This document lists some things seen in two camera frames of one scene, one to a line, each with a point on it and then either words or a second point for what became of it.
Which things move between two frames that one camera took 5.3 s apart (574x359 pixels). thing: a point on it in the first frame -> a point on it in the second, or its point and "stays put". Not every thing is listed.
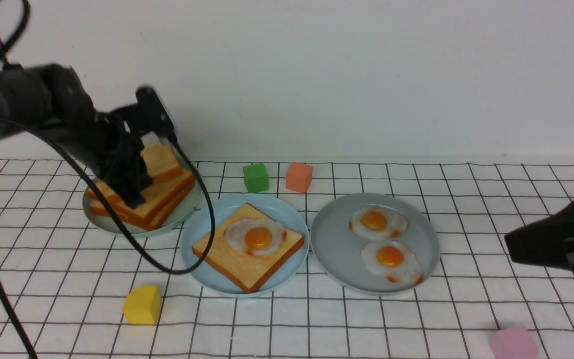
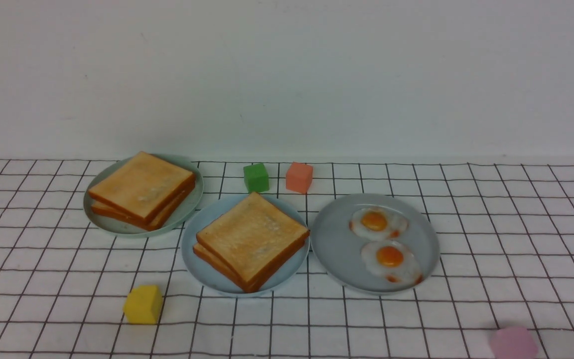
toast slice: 161,162 -> 251,238
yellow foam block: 142,305 stays put
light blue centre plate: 197,229 stays put
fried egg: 393,262 stays put
